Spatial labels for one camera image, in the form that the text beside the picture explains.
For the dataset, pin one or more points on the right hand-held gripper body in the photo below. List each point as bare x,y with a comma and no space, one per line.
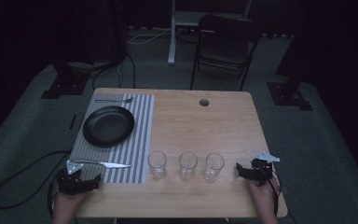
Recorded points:
262,169

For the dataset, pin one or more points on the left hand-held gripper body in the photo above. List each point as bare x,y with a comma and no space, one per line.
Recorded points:
70,183

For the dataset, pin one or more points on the person's left hand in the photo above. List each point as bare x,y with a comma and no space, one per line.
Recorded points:
66,205

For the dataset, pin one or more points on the person's right hand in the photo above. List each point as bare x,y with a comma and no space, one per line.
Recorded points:
265,199

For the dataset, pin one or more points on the silver table knife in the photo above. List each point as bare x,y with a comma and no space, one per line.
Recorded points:
105,163

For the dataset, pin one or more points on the clear drinking glass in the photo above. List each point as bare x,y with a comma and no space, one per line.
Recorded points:
213,166
157,165
188,165

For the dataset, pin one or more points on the black round plate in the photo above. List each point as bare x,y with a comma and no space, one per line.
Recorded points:
108,126

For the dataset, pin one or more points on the small black floor strip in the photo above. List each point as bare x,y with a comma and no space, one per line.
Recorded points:
72,122

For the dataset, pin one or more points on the grey striped placemat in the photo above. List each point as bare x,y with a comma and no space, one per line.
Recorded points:
136,140

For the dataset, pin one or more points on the black stand base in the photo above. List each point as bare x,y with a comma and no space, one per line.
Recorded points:
289,96
65,85

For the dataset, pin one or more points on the silver fork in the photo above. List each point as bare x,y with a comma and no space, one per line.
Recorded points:
118,100

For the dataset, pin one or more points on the black folding chair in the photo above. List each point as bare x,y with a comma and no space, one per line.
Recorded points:
227,40

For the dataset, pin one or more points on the white metal desk frame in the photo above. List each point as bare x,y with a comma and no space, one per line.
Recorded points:
172,37

